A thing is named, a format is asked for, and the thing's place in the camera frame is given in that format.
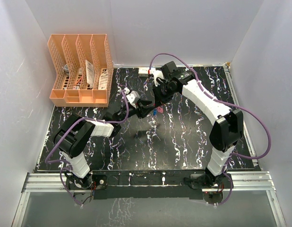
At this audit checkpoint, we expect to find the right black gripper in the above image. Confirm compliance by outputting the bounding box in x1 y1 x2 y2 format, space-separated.
151 81 177 108

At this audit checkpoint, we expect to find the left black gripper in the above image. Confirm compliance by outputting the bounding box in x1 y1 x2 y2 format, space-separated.
116 99 155 123

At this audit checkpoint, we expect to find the red strap keychain with ring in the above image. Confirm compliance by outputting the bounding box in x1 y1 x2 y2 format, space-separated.
157 106 163 113

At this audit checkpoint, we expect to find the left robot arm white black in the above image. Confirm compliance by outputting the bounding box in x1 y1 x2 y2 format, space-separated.
51 99 161 189

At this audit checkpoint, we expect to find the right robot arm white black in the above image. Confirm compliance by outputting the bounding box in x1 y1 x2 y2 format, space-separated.
148 61 243 188

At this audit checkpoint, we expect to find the small white red box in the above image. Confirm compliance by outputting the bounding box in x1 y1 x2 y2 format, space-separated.
138 67 150 77

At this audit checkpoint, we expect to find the white labelled packet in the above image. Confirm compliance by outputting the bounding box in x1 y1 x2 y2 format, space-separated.
98 71 109 90

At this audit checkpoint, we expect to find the white paper packet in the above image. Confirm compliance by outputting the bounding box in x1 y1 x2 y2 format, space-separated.
85 60 94 89

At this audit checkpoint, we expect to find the orange plastic file organizer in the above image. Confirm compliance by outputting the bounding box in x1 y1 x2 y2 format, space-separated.
48 34 113 107

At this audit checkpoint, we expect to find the round metal object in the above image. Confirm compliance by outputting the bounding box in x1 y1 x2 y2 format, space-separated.
63 64 69 72

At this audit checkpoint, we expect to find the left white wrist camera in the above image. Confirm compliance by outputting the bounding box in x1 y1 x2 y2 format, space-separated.
124 88 140 106

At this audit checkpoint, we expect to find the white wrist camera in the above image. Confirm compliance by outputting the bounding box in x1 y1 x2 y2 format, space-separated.
124 88 140 106
148 68 164 87

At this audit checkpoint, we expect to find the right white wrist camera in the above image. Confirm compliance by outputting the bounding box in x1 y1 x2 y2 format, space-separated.
148 68 164 87

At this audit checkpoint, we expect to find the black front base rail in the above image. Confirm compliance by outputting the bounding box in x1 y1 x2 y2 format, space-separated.
93 170 205 200

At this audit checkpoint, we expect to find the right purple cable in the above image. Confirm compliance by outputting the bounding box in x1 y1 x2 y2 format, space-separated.
148 52 272 159

